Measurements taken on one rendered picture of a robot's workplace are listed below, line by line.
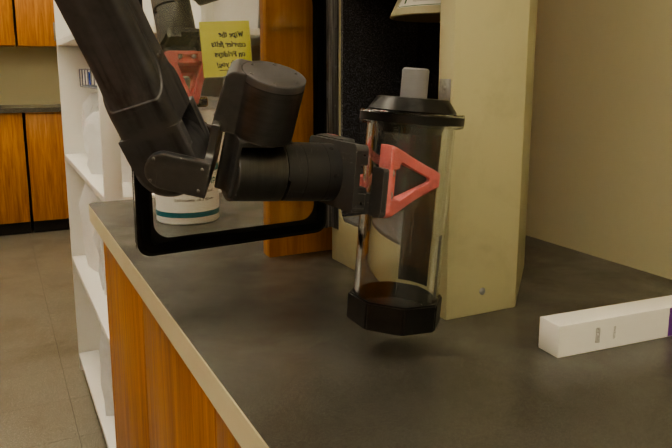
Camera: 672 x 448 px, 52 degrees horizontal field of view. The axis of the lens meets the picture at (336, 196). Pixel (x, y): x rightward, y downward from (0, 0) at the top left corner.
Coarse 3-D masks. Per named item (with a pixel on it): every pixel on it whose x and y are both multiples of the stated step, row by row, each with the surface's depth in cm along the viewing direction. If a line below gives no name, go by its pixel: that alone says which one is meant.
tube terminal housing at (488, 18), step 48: (480, 0) 79; (528, 0) 82; (480, 48) 80; (528, 48) 84; (480, 96) 81; (528, 96) 91; (480, 144) 82; (528, 144) 99; (480, 192) 84; (336, 240) 110; (480, 240) 85; (480, 288) 86
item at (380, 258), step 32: (384, 128) 68; (416, 128) 66; (448, 128) 67; (448, 160) 69; (448, 192) 70; (384, 224) 68; (416, 224) 68; (384, 256) 69; (416, 256) 69; (384, 288) 69; (416, 288) 69
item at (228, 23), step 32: (160, 0) 90; (192, 0) 92; (224, 0) 95; (256, 0) 97; (288, 0) 100; (160, 32) 91; (192, 32) 93; (224, 32) 96; (256, 32) 98; (288, 32) 101; (192, 64) 94; (224, 64) 96; (288, 64) 102; (160, 224) 95; (192, 224) 97; (224, 224) 100; (256, 224) 103
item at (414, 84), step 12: (408, 72) 69; (420, 72) 69; (408, 84) 69; (420, 84) 69; (384, 96) 68; (396, 96) 68; (408, 96) 69; (420, 96) 69; (372, 108) 69; (384, 108) 67; (396, 108) 67; (408, 108) 66; (420, 108) 66; (432, 108) 67; (444, 108) 68
